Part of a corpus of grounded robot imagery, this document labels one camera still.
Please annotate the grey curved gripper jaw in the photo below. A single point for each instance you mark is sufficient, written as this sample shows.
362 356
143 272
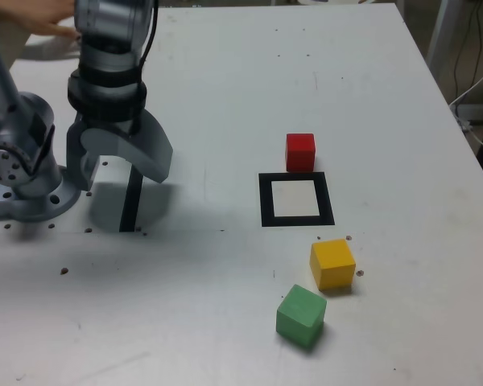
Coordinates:
75 161
149 153

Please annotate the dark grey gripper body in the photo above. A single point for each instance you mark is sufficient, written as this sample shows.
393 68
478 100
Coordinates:
118 125

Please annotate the red cube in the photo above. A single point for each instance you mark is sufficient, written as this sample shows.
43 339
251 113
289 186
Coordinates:
300 153

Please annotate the yellow cube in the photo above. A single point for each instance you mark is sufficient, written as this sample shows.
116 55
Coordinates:
333 265

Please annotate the green cube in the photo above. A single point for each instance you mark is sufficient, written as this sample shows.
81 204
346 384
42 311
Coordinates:
300 315

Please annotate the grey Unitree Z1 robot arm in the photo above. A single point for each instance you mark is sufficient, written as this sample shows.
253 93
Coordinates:
24 189

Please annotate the black tape square outline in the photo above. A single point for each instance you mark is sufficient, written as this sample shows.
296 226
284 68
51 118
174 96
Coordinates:
298 220

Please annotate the person's hand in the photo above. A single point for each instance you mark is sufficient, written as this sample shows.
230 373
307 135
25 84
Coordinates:
36 14

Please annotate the black tape strip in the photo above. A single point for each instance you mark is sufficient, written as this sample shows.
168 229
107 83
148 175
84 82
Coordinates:
129 209

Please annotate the white metal post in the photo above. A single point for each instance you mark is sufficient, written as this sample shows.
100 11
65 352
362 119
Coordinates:
442 32

